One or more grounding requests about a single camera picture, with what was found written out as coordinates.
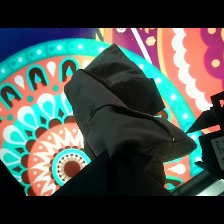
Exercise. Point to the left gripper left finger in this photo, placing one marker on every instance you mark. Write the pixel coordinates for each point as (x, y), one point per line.
(8, 181)

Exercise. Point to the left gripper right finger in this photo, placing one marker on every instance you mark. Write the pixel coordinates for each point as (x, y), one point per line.
(90, 180)

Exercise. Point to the dark brown garment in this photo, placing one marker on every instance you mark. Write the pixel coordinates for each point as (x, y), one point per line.
(120, 110)

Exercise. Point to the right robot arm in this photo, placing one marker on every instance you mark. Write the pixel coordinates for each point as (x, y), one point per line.
(213, 156)

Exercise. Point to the silver frame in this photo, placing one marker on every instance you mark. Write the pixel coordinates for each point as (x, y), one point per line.
(203, 188)

